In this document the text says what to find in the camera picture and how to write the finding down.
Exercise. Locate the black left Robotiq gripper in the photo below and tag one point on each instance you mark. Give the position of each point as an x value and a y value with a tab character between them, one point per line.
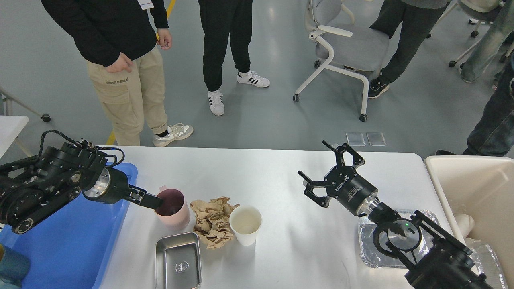
112	185

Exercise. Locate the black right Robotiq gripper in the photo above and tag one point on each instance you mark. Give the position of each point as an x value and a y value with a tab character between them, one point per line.
349	190

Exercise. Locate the pink ribbed mug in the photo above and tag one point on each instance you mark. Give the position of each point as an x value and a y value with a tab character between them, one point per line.
174	211

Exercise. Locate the stainless steel rectangular tray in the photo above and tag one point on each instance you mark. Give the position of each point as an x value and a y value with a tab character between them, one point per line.
177	262

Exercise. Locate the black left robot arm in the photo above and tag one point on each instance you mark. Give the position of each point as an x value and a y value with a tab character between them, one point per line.
34	188

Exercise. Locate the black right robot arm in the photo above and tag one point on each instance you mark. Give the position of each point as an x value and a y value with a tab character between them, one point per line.
433	257

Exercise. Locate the aluminium foil tray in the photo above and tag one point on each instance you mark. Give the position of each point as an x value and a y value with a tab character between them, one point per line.
372	257

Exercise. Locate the crumpled brown paper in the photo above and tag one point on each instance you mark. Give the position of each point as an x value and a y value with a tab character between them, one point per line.
212	221

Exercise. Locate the blue plastic tray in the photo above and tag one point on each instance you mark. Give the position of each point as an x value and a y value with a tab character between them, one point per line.
70	249

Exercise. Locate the white paper cup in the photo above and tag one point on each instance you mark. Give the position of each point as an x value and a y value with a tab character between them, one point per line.
245	221

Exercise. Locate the grey white office chair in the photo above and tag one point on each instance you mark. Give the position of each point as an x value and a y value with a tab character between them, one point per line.
342	46

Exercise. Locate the beige plastic bin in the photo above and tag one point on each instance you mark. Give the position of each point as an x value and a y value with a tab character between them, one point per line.
476	193

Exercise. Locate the teal object at corner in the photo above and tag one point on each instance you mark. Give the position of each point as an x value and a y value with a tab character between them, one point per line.
14	268

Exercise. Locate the white side table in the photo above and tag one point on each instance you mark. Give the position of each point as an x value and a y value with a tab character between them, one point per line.
10	128

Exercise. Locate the person in khaki trousers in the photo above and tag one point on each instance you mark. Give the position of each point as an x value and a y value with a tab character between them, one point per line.
120	41

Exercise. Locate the person in dark jeans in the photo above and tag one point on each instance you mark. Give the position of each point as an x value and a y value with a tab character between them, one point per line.
494	133

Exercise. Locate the crumpled foil in bin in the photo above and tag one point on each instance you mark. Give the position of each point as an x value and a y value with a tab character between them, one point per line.
487	263

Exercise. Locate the person in dark trousers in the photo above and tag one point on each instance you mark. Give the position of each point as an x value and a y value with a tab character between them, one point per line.
417	18

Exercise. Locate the person in black trousers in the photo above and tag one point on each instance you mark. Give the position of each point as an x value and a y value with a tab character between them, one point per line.
226	22

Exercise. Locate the person in blue jeans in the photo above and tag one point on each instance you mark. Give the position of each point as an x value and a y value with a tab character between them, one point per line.
489	45

